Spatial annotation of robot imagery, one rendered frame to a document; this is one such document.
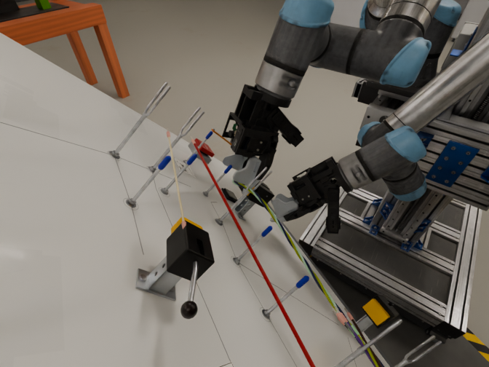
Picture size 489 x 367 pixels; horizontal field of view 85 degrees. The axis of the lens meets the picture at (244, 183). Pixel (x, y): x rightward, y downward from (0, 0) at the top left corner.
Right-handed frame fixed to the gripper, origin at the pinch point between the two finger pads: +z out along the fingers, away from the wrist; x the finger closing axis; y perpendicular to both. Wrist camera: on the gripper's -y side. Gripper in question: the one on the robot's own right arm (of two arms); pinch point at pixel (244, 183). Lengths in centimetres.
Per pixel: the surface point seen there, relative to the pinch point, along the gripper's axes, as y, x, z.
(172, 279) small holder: 22.3, 24.8, -4.9
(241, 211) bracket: -1.7, 0.8, 7.4
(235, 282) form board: 10.5, 21.4, 3.1
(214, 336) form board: 17.7, 29.2, -0.2
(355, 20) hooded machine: -301, -306, -86
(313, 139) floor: -164, -142, 41
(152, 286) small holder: 24.0, 24.5, -3.9
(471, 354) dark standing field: -142, 44, 67
